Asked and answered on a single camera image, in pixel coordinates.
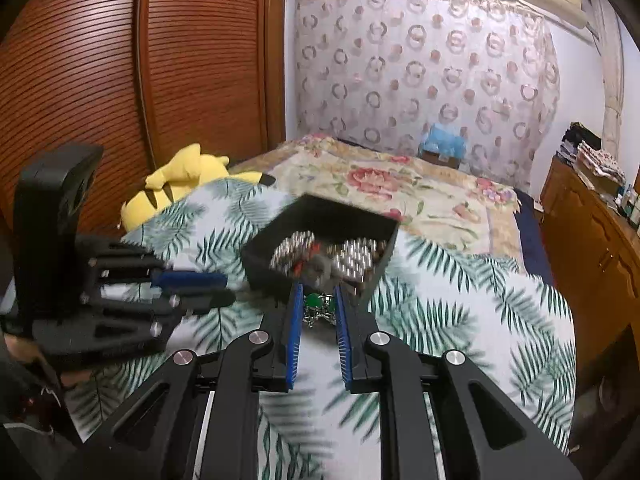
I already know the wooden cabinet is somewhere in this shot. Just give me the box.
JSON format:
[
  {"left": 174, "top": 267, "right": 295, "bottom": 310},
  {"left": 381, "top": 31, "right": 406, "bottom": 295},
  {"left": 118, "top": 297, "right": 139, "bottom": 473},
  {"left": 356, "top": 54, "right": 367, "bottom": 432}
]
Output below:
[{"left": 540, "top": 155, "right": 640, "bottom": 376}]

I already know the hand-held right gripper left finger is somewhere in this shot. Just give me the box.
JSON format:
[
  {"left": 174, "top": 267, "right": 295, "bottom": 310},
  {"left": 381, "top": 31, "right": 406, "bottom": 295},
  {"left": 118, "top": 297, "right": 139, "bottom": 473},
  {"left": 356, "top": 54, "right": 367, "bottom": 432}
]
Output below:
[{"left": 57, "top": 280, "right": 306, "bottom": 480}]

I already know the group of small bottles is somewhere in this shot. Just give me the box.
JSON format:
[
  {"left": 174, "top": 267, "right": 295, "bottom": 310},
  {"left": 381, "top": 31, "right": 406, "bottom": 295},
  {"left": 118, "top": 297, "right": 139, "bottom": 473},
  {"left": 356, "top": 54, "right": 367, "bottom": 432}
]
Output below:
[{"left": 617, "top": 185, "right": 640, "bottom": 233}]

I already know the palm leaf printed cloth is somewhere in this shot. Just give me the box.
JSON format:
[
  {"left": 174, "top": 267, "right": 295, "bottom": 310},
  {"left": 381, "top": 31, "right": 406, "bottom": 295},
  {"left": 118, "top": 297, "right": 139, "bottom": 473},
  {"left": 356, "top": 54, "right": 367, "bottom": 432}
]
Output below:
[{"left": 65, "top": 177, "right": 578, "bottom": 480}]

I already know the red cord bracelet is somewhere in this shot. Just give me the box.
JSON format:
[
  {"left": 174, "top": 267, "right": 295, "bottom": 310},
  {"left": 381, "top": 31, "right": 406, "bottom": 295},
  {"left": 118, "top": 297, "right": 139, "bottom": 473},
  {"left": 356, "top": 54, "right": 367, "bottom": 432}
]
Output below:
[{"left": 295, "top": 242, "right": 323, "bottom": 273}]

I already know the floral bedspread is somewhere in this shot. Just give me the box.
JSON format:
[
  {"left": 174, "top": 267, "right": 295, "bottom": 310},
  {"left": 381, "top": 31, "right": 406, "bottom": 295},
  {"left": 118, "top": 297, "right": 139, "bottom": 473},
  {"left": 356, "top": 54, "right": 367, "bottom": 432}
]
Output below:
[{"left": 230, "top": 132, "right": 526, "bottom": 276}]

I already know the dark clothing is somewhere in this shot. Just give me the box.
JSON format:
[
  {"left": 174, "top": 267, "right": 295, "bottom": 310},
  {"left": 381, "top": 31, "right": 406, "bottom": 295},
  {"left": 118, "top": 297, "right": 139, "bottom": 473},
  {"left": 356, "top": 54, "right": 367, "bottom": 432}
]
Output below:
[{"left": 0, "top": 335, "right": 83, "bottom": 480}]

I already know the blue plastic bag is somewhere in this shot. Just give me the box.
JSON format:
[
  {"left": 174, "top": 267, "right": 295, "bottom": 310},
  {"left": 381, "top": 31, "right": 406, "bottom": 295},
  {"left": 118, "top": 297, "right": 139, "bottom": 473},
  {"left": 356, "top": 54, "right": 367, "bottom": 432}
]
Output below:
[{"left": 420, "top": 122, "right": 471, "bottom": 161}]

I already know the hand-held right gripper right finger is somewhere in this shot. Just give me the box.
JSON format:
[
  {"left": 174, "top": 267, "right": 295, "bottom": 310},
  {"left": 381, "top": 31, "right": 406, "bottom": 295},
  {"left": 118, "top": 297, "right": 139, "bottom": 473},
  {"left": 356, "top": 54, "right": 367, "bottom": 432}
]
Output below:
[{"left": 332, "top": 282, "right": 583, "bottom": 480}]

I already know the black jewelry box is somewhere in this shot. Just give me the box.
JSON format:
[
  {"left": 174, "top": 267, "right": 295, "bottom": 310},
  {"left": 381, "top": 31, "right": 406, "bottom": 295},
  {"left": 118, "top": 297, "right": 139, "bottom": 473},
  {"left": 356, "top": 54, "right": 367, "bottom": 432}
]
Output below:
[{"left": 240, "top": 194, "right": 401, "bottom": 306}]

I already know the wooden louvred wardrobe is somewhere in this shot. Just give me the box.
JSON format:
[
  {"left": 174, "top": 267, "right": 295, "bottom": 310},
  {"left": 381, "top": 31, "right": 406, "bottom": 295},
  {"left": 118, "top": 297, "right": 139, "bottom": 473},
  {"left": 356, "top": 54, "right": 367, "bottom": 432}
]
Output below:
[{"left": 0, "top": 0, "right": 288, "bottom": 241}]

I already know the stack of folded cloths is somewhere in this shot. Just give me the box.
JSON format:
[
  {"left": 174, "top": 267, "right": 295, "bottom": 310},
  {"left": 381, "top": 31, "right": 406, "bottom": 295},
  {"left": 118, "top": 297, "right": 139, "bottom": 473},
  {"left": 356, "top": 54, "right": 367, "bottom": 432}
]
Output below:
[{"left": 562, "top": 122, "right": 626, "bottom": 191}]

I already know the dark blue bed sheet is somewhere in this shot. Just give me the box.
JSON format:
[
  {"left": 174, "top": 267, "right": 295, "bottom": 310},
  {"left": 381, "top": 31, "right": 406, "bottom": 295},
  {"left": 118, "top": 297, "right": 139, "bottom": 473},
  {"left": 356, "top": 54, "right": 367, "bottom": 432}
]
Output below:
[{"left": 515, "top": 187, "right": 556, "bottom": 286}]

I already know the beige curtain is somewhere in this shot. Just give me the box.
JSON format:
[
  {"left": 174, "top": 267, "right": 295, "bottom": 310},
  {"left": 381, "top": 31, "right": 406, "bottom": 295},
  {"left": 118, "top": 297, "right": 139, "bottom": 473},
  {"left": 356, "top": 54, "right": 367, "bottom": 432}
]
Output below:
[{"left": 597, "top": 0, "right": 626, "bottom": 156}]

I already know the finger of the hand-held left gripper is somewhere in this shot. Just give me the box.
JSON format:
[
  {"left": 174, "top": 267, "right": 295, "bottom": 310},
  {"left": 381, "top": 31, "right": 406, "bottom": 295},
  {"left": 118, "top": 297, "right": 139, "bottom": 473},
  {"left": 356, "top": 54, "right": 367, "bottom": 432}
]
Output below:
[
  {"left": 80, "top": 240, "right": 228, "bottom": 293},
  {"left": 45, "top": 287, "right": 236, "bottom": 356}
]

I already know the green gemstone silver brooch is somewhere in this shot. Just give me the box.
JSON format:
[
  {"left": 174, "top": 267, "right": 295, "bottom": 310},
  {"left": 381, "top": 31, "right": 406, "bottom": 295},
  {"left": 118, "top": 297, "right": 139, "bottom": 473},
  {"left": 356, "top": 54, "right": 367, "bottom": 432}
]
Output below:
[{"left": 302, "top": 292, "right": 338, "bottom": 328}]

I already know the yellow plush toy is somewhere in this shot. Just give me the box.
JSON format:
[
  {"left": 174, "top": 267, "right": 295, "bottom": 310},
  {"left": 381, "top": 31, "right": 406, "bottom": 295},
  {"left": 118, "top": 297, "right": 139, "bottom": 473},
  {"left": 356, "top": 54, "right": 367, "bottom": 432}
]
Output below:
[{"left": 120, "top": 144, "right": 277, "bottom": 233}]

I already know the circle patterned curtain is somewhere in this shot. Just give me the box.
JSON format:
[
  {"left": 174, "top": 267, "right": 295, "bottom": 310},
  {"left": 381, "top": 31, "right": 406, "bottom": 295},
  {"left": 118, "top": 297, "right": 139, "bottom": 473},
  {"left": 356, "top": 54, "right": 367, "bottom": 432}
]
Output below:
[{"left": 292, "top": 0, "right": 561, "bottom": 191}]

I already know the pearl necklace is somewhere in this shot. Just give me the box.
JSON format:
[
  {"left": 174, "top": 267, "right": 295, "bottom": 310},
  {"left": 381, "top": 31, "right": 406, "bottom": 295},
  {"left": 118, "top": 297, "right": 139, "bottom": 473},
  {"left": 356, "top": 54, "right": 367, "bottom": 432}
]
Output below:
[{"left": 270, "top": 230, "right": 388, "bottom": 291}]

